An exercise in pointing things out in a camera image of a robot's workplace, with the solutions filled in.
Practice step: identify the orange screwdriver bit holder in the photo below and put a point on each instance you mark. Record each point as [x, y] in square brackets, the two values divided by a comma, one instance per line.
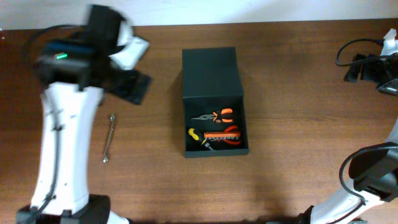
[214, 136]

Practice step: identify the yellow black handled screwdriver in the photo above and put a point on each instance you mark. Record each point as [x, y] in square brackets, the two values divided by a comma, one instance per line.
[199, 138]

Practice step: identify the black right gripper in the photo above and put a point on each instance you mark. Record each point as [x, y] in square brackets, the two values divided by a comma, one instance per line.
[367, 74]

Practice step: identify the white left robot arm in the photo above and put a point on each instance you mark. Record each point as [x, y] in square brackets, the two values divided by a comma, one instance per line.
[75, 73]

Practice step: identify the black box with flip lid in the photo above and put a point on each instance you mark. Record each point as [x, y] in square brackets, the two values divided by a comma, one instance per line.
[211, 82]

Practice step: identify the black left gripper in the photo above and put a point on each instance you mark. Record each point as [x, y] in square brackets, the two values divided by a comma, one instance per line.
[138, 91]

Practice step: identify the orange handled needle-nose pliers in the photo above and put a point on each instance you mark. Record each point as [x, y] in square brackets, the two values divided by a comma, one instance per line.
[221, 116]

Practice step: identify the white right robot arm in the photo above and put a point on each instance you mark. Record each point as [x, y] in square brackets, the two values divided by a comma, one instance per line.
[368, 177]

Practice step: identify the silver double-ended wrench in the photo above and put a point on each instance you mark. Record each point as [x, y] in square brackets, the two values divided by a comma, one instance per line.
[112, 119]

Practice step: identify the red handled cutting pliers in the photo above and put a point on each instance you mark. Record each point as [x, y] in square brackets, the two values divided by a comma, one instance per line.
[234, 139]

